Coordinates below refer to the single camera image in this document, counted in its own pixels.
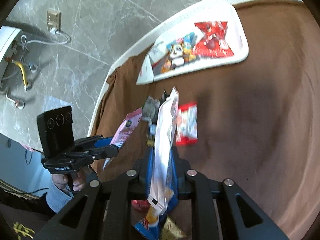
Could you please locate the pink wafer packet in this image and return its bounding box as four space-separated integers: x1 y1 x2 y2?
102 107 143 170

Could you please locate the green clear seed packet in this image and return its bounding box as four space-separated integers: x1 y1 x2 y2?
141 96 160 124

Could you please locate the white plain snack packet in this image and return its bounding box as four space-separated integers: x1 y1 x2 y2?
148 87 179 216

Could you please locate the red white fruit candy packet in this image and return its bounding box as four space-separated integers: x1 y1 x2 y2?
176 102 198 146

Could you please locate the white red large snack packet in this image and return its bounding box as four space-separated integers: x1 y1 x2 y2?
136 41 168 85

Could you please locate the panda cartoon snack packet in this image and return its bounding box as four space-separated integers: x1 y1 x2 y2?
160 32 196 74

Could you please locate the red chocolate ball packet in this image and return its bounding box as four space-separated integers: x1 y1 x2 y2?
193 21 234 58

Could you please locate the grey left sleeve forearm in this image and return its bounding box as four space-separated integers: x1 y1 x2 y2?
46 180 73 213

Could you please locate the left hand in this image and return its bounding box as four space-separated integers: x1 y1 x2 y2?
52 169 86 192

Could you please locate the small red foil packet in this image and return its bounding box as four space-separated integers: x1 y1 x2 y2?
131 200 150 212

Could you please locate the blue yellow cake packet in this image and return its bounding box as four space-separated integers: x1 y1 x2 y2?
134 151 178 239

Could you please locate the black cookie snack packet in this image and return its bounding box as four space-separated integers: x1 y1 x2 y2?
146 90 168 147

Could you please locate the gold foil snack packet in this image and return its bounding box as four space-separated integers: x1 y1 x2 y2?
159 216 187 240

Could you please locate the brown tablecloth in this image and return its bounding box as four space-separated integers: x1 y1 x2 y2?
92 0 319 239

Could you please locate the white ribbed plastic tray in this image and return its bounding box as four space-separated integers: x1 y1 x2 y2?
135 0 250 86

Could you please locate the yellow hose pipe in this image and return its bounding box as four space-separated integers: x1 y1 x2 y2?
11 60 30 90

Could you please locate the white power cable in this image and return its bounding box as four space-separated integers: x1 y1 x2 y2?
19 29 72 63

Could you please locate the wall power socket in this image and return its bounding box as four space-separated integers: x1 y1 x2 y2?
46 10 62 32

